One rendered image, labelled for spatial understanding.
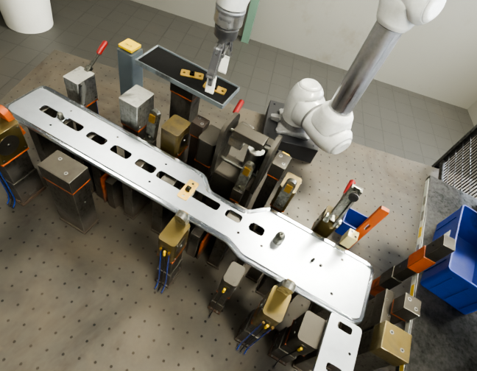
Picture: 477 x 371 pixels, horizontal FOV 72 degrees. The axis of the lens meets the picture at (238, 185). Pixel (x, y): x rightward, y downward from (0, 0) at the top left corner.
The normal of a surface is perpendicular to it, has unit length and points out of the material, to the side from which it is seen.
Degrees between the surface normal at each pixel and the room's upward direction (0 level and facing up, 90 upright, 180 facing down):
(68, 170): 0
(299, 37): 90
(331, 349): 0
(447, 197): 0
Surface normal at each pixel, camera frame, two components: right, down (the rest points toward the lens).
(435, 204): 0.22, -0.58
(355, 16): -0.18, 0.76
